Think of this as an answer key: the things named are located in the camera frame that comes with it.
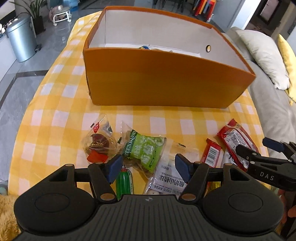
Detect green sausage stick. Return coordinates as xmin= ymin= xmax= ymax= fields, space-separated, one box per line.
xmin=115 ymin=166 xmax=134 ymax=200

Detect red white snack packet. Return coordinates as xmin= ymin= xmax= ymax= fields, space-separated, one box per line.
xmin=217 ymin=119 xmax=258 ymax=171

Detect white ball candy bag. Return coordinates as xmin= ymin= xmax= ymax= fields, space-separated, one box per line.
xmin=144 ymin=139 xmax=199 ymax=197

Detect red bar wrapper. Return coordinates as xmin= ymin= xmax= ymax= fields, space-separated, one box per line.
xmin=201 ymin=138 xmax=222 ymax=168

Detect clear bag brown pastry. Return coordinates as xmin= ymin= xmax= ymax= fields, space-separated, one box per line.
xmin=82 ymin=114 xmax=120 ymax=163

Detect green raisin bag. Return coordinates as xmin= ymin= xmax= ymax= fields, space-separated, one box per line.
xmin=121 ymin=122 xmax=167 ymax=178

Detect yellow snack packet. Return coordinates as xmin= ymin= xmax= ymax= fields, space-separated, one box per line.
xmin=204 ymin=181 xmax=221 ymax=197

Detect white gluten snack packet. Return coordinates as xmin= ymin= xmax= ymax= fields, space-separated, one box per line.
xmin=221 ymin=150 xmax=237 ymax=168

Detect person's right hand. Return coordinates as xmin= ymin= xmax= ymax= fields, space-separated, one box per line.
xmin=277 ymin=189 xmax=296 ymax=224

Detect grey sofa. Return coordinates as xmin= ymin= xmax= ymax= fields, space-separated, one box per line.
xmin=225 ymin=27 xmax=295 ymax=143

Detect yellow checkered tablecloth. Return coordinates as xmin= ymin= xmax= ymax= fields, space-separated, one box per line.
xmin=8 ymin=12 xmax=268 ymax=195

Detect yellow cushion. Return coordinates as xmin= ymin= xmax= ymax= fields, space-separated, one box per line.
xmin=277 ymin=34 xmax=296 ymax=102

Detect white cushion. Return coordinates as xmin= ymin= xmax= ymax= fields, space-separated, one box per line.
xmin=236 ymin=30 xmax=290 ymax=90

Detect orange cardboard box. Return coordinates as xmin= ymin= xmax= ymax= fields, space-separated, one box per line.
xmin=83 ymin=6 xmax=256 ymax=108

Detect white tv console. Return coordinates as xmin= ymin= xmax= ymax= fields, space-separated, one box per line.
xmin=0 ymin=35 xmax=16 ymax=80

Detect orange red stacked stools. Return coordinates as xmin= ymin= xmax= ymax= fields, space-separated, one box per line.
xmin=192 ymin=0 xmax=217 ymax=22

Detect white rolling stool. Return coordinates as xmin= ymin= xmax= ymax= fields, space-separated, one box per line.
xmin=52 ymin=5 xmax=72 ymax=27

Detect silver trash can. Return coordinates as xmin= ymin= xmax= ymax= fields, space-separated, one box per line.
xmin=6 ymin=16 xmax=42 ymax=63

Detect potted long leaf plant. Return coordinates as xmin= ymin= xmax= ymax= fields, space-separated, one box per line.
xmin=10 ymin=0 xmax=47 ymax=35

